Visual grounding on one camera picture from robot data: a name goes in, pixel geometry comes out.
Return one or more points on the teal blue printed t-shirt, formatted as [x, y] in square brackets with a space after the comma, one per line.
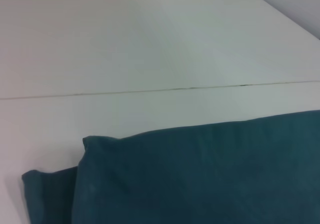
[187, 174]

